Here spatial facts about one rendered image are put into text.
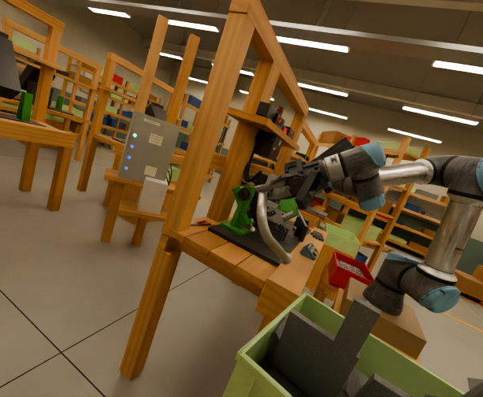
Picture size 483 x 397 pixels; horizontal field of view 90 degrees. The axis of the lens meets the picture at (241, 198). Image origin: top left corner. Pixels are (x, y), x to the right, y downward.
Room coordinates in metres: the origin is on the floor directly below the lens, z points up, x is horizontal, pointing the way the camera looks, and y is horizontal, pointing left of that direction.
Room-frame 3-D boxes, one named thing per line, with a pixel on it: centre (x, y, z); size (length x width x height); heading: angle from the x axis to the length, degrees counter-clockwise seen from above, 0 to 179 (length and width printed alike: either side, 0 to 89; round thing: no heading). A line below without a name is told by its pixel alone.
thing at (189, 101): (7.22, 1.83, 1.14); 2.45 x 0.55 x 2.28; 159
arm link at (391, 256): (0.97, -0.72, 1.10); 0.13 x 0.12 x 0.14; 15
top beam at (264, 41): (1.79, -0.01, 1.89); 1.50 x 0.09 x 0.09; 158
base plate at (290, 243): (1.68, -0.28, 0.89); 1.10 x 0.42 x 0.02; 158
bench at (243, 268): (1.68, -0.28, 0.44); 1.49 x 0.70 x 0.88; 158
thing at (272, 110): (1.49, 0.03, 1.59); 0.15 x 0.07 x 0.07; 158
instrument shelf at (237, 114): (1.77, -0.04, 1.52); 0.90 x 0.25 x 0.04; 158
